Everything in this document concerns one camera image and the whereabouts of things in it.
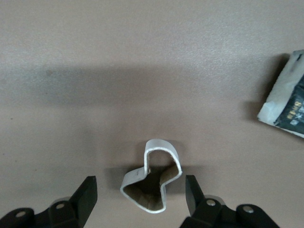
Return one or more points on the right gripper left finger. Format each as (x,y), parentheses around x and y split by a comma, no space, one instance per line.
(71,206)

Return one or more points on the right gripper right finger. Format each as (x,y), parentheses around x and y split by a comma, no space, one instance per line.
(213,209)

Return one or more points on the black snack packet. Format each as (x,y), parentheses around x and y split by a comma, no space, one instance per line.
(282,95)

